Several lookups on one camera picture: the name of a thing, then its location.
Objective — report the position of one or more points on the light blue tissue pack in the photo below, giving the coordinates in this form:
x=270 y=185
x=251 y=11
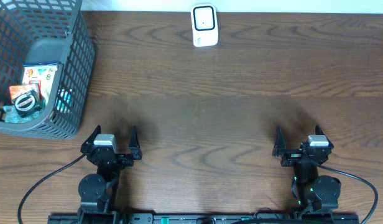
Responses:
x=65 y=101

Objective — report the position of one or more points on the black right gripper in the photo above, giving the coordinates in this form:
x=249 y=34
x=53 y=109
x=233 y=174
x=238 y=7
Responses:
x=291 y=155

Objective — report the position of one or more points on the large yellow snack bag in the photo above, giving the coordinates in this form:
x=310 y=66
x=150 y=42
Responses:
x=43 y=76

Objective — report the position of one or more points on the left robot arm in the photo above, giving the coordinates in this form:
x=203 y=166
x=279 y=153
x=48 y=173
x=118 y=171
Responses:
x=98 y=190

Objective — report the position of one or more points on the small orange carton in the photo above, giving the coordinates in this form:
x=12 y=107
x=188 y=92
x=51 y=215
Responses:
x=18 y=90

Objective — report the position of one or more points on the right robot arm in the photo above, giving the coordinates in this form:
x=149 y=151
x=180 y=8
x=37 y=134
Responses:
x=316 y=194

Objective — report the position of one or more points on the grey plastic mesh basket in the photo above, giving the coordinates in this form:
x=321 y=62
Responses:
x=39 y=32

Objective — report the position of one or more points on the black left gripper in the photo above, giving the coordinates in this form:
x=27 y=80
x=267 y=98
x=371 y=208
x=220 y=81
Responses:
x=117 y=157

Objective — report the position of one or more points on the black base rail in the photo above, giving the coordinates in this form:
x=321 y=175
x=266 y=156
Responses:
x=148 y=218

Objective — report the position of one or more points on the teal snack packet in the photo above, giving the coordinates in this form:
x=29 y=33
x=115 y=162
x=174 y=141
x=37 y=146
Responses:
x=13 y=116

